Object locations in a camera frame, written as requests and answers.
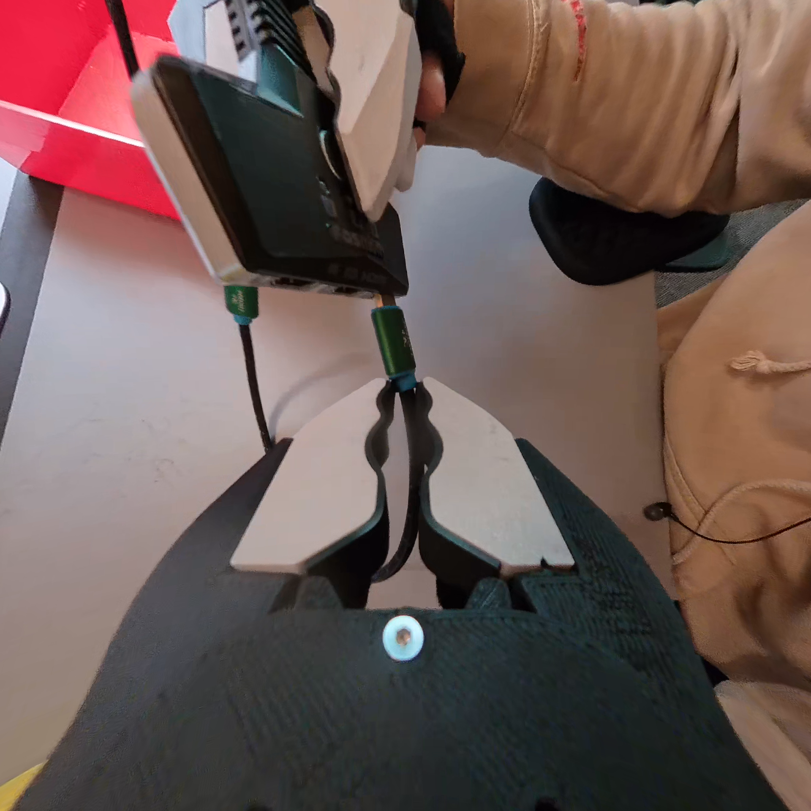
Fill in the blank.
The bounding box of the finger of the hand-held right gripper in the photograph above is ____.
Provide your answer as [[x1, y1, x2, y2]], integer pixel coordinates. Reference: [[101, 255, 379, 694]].
[[168, 0, 254, 67], [312, 0, 423, 223]]

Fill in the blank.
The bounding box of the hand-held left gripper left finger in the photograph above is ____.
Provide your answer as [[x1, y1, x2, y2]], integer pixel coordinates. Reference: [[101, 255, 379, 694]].
[[229, 378, 389, 574]]

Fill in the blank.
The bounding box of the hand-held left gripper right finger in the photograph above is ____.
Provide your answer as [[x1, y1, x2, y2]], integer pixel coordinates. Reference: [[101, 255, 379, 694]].
[[419, 377, 576, 574]]

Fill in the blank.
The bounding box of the red plastic bin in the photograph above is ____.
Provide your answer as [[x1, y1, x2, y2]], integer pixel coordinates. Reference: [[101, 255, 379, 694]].
[[0, 0, 191, 221]]

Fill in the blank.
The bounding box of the black HDMI switch box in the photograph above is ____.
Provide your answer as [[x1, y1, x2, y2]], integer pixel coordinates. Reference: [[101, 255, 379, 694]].
[[104, 0, 411, 300]]

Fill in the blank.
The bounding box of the thick black braided hdmi cable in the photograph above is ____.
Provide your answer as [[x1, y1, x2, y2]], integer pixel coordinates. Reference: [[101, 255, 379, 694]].
[[223, 285, 275, 454]]

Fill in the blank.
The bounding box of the yellow plastic bin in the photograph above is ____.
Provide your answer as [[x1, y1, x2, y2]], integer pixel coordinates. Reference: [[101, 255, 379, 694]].
[[0, 763, 45, 811]]

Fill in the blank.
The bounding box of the person's right forearm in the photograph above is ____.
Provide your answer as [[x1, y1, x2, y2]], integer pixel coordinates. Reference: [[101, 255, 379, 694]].
[[425, 0, 811, 216]]

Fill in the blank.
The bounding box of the person's right hand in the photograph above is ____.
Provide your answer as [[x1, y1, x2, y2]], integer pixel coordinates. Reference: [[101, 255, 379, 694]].
[[417, 52, 449, 132]]

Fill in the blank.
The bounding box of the person's beige hoodie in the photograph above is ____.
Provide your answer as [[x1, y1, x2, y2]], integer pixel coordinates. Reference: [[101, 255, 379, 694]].
[[656, 203, 811, 811]]

